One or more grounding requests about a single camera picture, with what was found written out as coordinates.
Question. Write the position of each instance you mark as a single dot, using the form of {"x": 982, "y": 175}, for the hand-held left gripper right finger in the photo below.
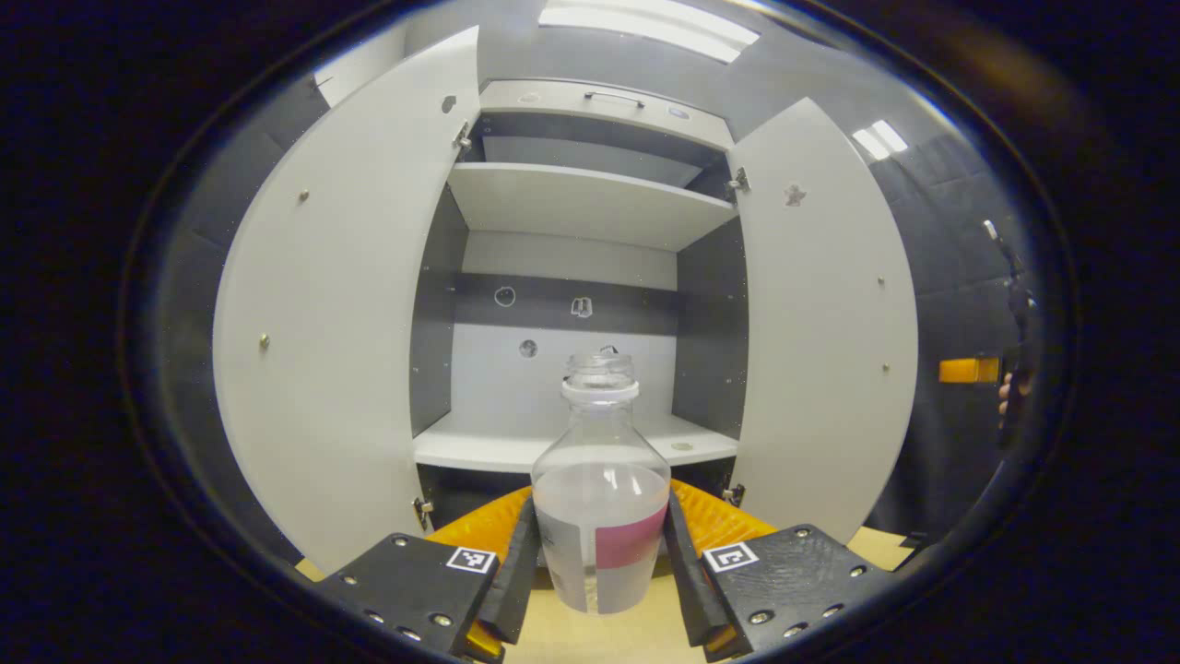
{"x": 687, "y": 590}

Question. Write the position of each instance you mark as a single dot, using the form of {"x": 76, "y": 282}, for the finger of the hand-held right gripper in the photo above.
{"x": 966, "y": 370}

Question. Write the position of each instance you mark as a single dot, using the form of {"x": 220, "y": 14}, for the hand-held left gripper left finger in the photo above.
{"x": 516, "y": 590}

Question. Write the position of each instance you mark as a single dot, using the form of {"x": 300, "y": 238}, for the clear plastic bottle pink label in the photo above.
{"x": 599, "y": 516}

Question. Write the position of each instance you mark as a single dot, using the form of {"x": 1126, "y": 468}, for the grey cabinet door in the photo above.
{"x": 332, "y": 323}
{"x": 820, "y": 350}

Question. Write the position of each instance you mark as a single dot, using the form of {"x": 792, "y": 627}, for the grey cabinet shelf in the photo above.
{"x": 581, "y": 203}
{"x": 479, "y": 447}

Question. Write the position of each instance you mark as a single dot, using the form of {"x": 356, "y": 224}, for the grey wooden cabinet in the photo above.
{"x": 710, "y": 332}

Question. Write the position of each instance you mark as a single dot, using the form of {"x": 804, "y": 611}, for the grey cabinet flap panel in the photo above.
{"x": 553, "y": 97}

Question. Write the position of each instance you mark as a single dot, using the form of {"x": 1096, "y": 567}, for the black backdrop cloth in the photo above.
{"x": 949, "y": 277}

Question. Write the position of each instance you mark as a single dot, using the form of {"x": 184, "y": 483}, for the small ceiling light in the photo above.
{"x": 880, "y": 138}

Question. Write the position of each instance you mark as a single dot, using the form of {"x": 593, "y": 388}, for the large ceiling light panel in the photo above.
{"x": 654, "y": 28}

